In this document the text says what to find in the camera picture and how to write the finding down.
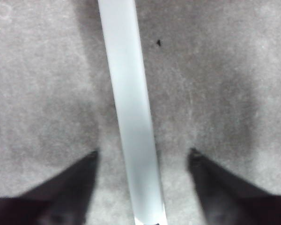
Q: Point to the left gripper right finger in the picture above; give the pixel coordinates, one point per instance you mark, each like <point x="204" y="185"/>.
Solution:
<point x="224" y="199"/>

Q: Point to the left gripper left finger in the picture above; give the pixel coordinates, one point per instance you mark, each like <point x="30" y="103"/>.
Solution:
<point x="61" y="199"/>

